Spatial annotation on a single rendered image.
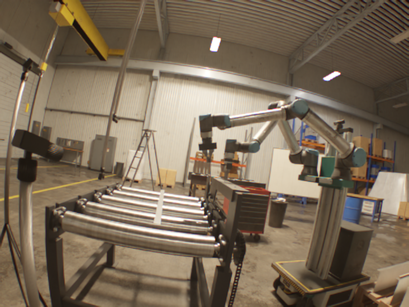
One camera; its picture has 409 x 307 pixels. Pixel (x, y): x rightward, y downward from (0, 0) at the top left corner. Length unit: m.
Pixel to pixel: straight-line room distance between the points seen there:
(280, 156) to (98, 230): 5.53
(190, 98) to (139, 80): 3.02
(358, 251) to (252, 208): 2.17
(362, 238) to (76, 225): 2.31
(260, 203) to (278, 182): 2.31
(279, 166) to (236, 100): 6.92
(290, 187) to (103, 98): 10.43
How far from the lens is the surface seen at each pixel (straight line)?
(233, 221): 1.08
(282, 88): 12.88
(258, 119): 1.72
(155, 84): 12.26
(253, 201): 3.93
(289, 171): 6.19
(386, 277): 2.52
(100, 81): 13.32
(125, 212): 1.42
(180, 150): 11.68
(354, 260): 2.44
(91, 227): 1.17
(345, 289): 2.43
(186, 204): 1.96
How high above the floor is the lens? 1.28
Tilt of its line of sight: 2 degrees up
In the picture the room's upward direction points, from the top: 8 degrees clockwise
